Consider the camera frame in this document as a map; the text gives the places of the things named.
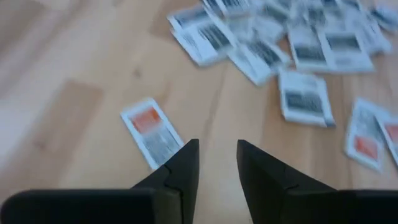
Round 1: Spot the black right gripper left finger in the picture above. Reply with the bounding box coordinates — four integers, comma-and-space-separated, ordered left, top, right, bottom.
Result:
130, 138, 200, 224

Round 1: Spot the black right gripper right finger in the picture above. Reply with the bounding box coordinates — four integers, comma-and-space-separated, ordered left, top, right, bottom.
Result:
236, 139, 339, 224

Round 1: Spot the orange print ointment packet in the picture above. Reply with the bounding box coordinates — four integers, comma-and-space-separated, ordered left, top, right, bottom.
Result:
374, 110, 398, 167
343, 97, 386, 172
119, 96, 185, 171

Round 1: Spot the blue print antiseptic packet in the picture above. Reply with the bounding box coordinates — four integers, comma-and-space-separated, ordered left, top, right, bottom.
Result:
286, 18, 330, 72
277, 68, 336, 128
167, 3, 239, 67
228, 39, 292, 87
201, 0, 259, 19
317, 27, 376, 73

